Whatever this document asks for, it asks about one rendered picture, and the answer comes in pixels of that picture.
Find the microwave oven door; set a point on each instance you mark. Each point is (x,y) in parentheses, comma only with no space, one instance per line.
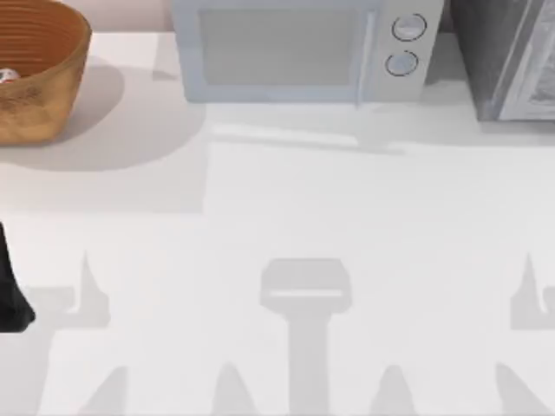
(277,52)

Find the pale microwave oven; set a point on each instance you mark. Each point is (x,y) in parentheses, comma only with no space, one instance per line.
(303,52)

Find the small microwave knob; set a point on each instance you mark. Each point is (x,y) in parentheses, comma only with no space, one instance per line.
(402,63)

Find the large microwave knob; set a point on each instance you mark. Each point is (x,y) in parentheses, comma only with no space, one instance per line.
(409,27)

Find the brown woven basket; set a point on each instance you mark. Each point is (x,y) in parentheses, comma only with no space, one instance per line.
(41,104)

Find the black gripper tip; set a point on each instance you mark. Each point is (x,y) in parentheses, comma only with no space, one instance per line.
(9,299)

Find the grey cabinet door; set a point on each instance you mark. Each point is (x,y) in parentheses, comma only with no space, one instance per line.
(531,65)

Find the red and white can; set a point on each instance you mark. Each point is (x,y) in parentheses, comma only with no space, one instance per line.
(6,76)

